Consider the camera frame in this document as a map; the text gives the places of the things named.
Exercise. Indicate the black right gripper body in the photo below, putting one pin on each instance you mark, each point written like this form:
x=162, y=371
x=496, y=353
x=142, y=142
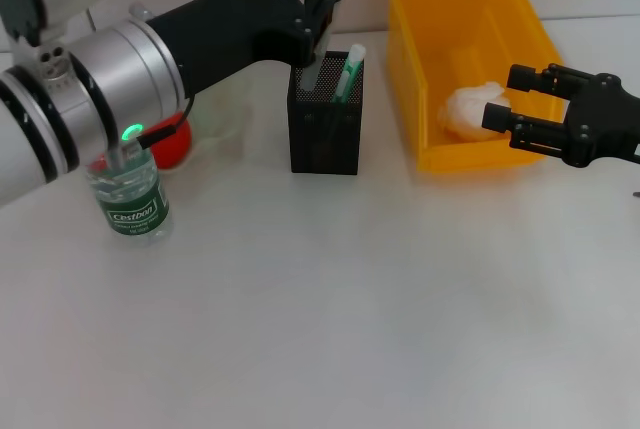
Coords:
x=605, y=124

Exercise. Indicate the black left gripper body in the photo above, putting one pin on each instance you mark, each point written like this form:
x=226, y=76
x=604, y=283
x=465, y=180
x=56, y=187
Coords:
x=235, y=24

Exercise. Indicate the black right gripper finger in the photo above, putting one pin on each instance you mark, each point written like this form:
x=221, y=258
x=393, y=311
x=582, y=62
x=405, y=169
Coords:
x=495, y=116
x=521, y=76

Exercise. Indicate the white paper ball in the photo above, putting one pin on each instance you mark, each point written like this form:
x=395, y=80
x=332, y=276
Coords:
x=462, y=109

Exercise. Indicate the green utility knife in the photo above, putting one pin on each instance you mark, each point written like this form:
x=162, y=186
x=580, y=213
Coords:
x=350, y=71

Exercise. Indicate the clear plastic water bottle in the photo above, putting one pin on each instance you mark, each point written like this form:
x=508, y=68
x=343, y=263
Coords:
x=135, y=214

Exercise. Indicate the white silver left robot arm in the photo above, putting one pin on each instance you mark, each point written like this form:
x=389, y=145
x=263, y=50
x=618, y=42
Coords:
x=125, y=74

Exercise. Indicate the green glass fruit plate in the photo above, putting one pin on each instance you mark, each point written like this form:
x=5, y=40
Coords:
x=225, y=114

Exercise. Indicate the black mesh pen holder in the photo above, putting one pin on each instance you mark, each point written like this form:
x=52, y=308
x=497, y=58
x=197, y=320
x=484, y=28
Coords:
x=325, y=144

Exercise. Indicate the yellow plastic bin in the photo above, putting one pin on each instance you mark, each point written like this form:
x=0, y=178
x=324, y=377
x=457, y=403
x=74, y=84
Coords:
x=450, y=24

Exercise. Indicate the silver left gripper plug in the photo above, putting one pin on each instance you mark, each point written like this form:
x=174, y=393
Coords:
x=140, y=11

